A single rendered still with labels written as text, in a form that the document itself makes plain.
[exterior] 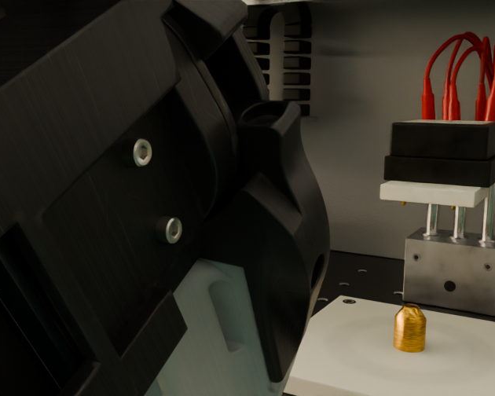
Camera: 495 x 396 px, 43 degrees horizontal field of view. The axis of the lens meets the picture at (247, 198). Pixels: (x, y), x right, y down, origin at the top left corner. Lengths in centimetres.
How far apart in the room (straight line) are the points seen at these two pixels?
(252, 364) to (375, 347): 26
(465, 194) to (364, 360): 12
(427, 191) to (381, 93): 26
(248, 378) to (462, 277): 38
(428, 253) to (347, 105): 21
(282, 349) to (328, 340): 26
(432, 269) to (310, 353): 17
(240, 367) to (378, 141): 52
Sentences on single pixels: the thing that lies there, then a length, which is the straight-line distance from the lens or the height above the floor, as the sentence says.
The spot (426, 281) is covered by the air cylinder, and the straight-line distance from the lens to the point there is 53.
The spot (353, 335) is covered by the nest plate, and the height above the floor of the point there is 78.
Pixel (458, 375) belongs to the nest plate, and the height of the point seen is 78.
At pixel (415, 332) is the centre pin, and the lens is 41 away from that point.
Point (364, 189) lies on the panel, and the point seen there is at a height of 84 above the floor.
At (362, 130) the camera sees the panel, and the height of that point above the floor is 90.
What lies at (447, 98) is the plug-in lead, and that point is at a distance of 54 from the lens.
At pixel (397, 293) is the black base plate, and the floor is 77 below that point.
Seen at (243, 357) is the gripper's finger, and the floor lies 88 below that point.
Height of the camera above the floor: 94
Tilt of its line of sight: 9 degrees down
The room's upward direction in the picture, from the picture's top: straight up
